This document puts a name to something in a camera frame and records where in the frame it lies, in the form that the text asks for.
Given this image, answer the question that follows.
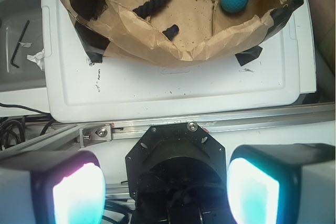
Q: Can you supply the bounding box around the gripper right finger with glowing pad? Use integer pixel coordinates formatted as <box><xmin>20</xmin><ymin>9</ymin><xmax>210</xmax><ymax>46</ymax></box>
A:
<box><xmin>227</xmin><ymin>143</ymin><xmax>335</xmax><ymax>223</ymax></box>

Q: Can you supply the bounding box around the dark blue rope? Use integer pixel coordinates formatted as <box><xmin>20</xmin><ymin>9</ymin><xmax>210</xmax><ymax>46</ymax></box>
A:
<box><xmin>132</xmin><ymin>0</ymin><xmax>180</xmax><ymax>42</ymax></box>

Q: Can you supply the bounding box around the black hex key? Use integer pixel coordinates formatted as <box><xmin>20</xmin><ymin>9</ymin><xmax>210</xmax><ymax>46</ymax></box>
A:
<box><xmin>10</xmin><ymin>20</ymin><xmax>30</xmax><ymax>68</ymax></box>

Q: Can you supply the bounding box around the crumpled brown paper bag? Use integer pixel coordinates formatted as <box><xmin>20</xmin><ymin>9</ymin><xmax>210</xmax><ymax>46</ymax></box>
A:
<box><xmin>60</xmin><ymin>0</ymin><xmax>294</xmax><ymax>68</ymax></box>

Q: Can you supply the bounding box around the crumpled white paper scrap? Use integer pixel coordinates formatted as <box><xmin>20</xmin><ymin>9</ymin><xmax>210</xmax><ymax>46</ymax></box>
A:
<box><xmin>27</xmin><ymin>49</ymin><xmax>45</xmax><ymax>71</ymax></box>

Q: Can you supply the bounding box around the aluminium frame rail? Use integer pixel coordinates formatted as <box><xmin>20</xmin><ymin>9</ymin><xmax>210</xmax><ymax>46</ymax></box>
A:
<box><xmin>0</xmin><ymin>102</ymin><xmax>336</xmax><ymax>159</ymax></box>

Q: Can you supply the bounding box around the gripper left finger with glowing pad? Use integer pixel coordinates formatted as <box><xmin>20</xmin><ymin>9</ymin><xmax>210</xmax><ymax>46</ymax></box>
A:
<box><xmin>1</xmin><ymin>151</ymin><xmax>106</xmax><ymax>223</ymax></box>

